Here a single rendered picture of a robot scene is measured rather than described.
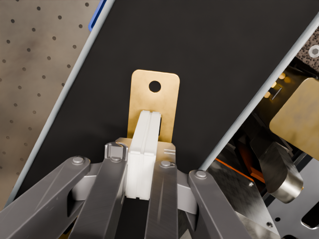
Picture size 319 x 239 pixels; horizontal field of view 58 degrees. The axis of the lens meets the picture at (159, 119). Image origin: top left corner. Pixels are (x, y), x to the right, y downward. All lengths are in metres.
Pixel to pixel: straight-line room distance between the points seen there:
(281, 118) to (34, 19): 0.59
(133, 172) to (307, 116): 0.24
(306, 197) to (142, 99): 0.35
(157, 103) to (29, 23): 0.56
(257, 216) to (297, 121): 0.13
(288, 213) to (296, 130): 0.20
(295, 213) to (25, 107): 0.65
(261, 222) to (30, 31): 0.63
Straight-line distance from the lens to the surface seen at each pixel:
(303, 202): 0.52
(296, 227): 0.55
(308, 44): 0.31
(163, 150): 0.18
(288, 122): 0.35
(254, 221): 0.37
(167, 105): 0.23
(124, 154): 0.15
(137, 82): 0.23
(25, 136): 0.85
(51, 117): 0.26
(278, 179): 0.37
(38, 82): 0.78
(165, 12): 0.23
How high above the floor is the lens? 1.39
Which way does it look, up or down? 69 degrees down
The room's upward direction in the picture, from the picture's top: 173 degrees counter-clockwise
